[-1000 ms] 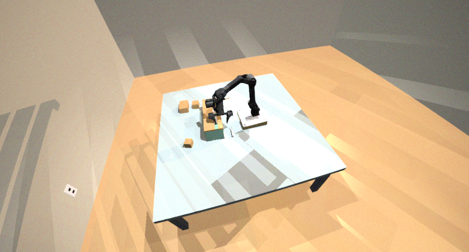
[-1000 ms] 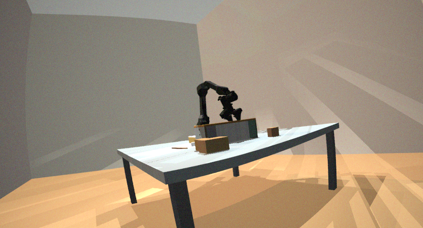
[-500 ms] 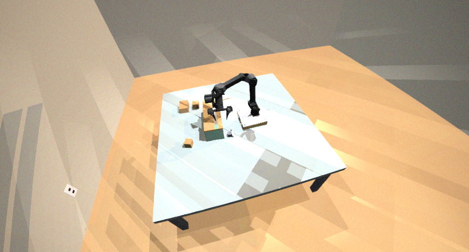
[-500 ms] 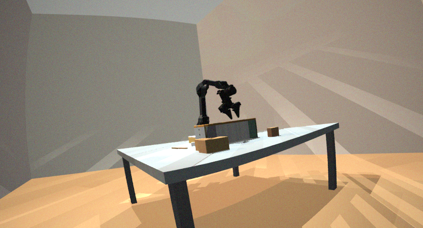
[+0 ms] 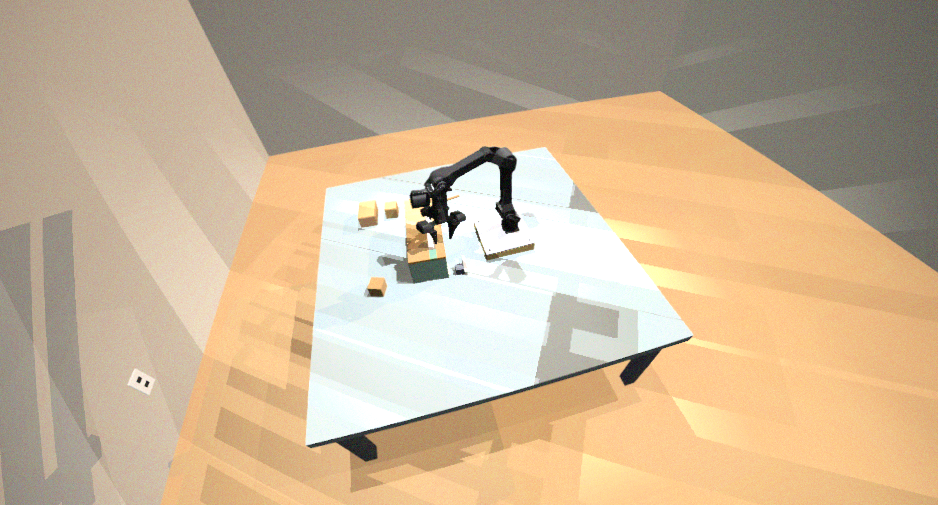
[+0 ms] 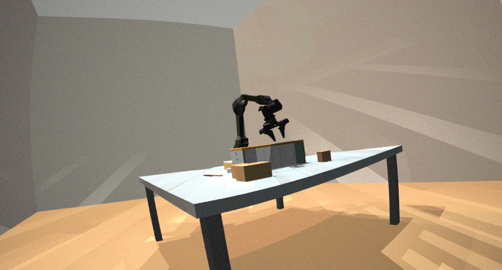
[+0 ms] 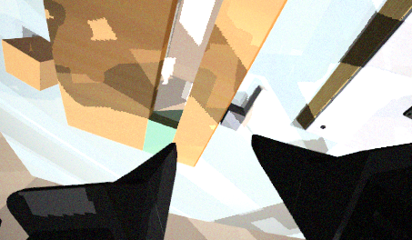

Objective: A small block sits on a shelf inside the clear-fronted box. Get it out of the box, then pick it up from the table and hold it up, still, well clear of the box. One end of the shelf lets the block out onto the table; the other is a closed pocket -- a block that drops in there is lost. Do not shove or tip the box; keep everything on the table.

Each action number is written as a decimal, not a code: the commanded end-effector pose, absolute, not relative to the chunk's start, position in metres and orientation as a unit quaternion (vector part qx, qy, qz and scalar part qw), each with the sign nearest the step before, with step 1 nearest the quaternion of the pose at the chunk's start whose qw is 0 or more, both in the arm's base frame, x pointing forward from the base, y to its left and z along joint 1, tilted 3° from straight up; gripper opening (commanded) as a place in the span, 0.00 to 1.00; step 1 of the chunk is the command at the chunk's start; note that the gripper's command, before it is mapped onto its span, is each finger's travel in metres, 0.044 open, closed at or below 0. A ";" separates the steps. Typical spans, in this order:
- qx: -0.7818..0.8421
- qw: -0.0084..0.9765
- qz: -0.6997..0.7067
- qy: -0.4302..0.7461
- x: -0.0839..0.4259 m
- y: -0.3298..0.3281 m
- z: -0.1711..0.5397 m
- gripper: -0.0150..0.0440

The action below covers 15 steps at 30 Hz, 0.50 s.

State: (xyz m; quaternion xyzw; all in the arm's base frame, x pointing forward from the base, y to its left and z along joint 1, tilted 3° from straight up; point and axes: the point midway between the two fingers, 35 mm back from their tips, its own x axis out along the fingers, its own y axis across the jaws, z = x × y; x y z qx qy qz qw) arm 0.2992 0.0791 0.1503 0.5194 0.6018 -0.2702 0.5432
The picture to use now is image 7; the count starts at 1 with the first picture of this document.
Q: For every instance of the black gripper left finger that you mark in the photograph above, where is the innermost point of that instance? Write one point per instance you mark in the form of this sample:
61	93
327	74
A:
134	207

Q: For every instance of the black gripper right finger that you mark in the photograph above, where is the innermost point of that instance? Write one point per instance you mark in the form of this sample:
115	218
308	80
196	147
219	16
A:
319	190

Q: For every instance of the small dark grey block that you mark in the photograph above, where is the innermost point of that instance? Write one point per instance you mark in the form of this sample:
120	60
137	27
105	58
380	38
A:
233	117

